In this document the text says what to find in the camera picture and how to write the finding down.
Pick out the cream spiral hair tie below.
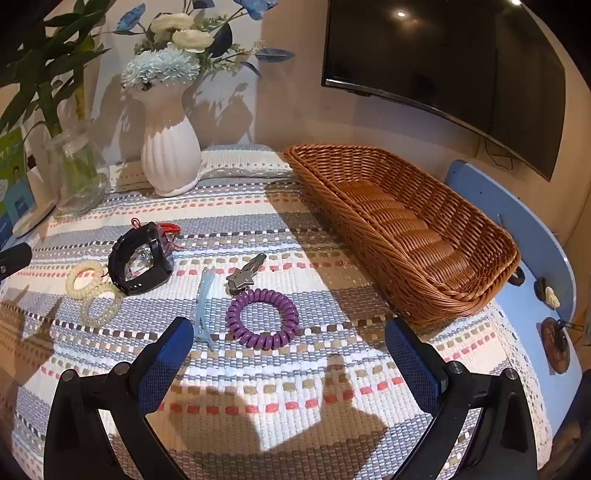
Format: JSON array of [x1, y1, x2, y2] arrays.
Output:
[[79, 282, 124, 329], [65, 261, 107, 303]]

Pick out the green leafy plant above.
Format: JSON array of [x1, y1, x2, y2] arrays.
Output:
[[0, 0, 121, 139]]

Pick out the black flat screen television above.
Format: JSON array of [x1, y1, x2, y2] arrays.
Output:
[[322, 0, 567, 182]]

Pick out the clear glass vase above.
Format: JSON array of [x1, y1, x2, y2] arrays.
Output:
[[44, 127, 112, 215]]

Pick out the brown wicker basket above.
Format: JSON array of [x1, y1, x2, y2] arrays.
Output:
[[283, 144, 522, 328]]

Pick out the dark clip with cream flower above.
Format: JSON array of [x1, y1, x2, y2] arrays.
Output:
[[534, 277, 562, 309]]

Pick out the large brown round hair clip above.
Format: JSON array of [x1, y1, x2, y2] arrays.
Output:
[[540, 318, 574, 376]]

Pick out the blue and white artificial flowers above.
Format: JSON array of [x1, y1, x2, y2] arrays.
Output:
[[115, 0, 296, 90]]

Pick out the red cord bracelet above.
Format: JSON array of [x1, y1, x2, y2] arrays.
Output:
[[131, 218, 182, 251]]

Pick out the light blue hair clip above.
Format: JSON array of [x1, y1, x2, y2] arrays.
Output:
[[191, 267, 218, 346]]

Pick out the white round plate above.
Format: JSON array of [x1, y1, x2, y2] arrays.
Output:
[[11, 203, 57, 238]]

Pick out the green and blue printed box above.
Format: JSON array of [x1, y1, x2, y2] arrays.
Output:
[[0, 127, 38, 250]]

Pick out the silver metal keychain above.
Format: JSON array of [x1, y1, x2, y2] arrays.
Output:
[[225, 253, 269, 296]]

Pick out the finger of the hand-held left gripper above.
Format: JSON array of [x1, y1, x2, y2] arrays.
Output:
[[0, 243, 33, 278]]

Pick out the white ribbed ceramic vase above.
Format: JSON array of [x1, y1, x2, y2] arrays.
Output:
[[141, 83, 202, 198]]

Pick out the black television cable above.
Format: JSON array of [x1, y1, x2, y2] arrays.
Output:
[[480, 136, 515, 172]]

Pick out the striped woven table mat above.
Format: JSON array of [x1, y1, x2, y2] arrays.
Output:
[[0, 145, 555, 480]]

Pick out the black wrist watch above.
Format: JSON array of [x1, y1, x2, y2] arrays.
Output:
[[107, 222, 175, 296]]

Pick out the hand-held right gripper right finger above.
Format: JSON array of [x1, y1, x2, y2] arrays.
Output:
[[385, 318, 541, 480]]

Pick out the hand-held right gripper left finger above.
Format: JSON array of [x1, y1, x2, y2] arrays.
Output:
[[43, 316, 195, 480]]

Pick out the purple spiral hair tie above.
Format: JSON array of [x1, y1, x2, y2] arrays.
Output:
[[226, 289, 299, 349]]

